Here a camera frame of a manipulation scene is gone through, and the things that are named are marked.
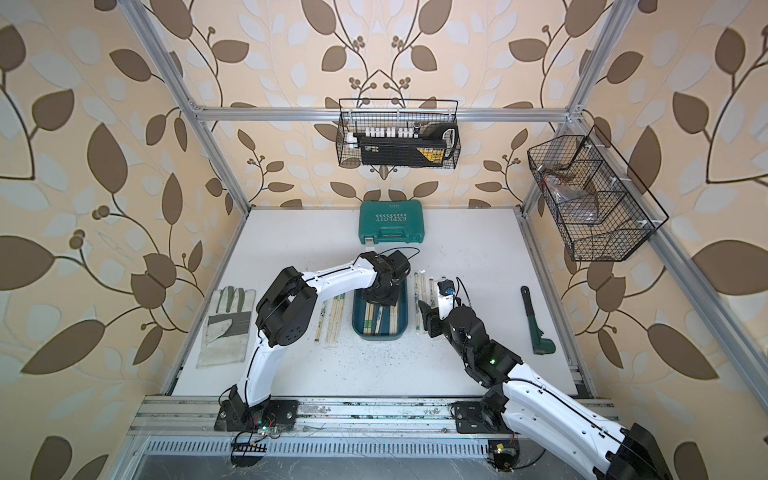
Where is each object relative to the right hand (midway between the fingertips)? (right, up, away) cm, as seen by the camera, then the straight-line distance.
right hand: (430, 299), depth 80 cm
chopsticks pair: (+3, -1, +18) cm, 18 cm away
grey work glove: (-60, -10, +9) cm, 62 cm away
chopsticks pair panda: (-3, -7, +13) cm, 15 cm away
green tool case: (-11, +23, +32) cm, 40 cm away
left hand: (-11, -4, +14) cm, 18 cm away
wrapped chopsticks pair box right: (-10, -9, +11) cm, 17 cm away
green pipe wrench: (+32, -14, +5) cm, 35 cm away
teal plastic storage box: (-15, -9, +11) cm, 20 cm away
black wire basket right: (+42, +23, -6) cm, 48 cm away
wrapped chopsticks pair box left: (-18, -9, +11) cm, 23 cm away
